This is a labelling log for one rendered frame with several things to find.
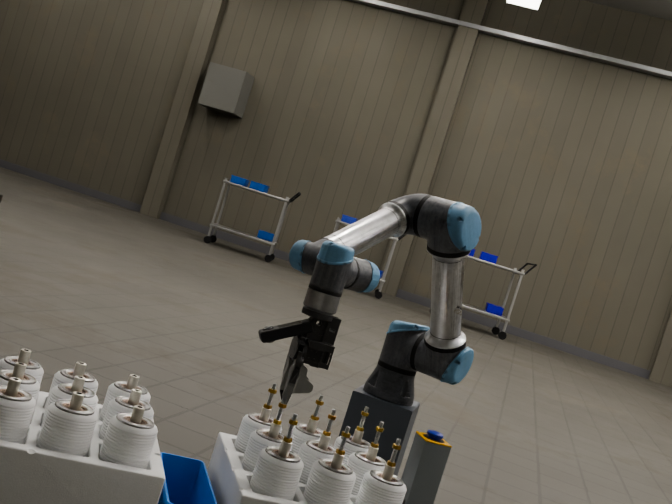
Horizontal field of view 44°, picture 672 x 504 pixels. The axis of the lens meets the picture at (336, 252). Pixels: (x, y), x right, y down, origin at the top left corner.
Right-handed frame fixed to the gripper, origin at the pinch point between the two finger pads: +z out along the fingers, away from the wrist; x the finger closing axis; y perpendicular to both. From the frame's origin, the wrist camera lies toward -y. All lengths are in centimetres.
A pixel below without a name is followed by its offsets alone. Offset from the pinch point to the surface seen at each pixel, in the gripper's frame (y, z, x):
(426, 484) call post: 41.4, 13.4, 5.6
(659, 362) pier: 677, 7, 808
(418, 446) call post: 37.7, 5.7, 8.4
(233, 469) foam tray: -6.5, 16.8, -5.0
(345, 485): 14.7, 11.3, -15.7
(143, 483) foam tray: -25.3, 18.3, -20.2
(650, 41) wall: 559, -417, 884
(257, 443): -2.8, 10.7, -3.2
